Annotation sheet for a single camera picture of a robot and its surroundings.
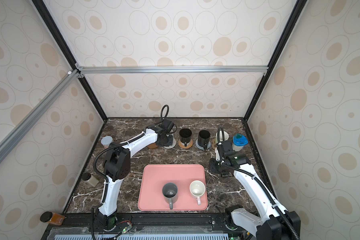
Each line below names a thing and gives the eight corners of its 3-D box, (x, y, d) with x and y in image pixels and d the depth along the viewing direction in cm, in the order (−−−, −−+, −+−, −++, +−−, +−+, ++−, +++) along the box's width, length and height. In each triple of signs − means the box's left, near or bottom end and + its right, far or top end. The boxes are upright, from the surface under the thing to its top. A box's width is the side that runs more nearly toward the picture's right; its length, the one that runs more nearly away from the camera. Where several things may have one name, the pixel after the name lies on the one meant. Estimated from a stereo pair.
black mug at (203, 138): (198, 151, 103) (199, 143, 95) (197, 138, 110) (198, 130, 102) (209, 151, 103) (211, 143, 95) (207, 138, 110) (209, 130, 102)
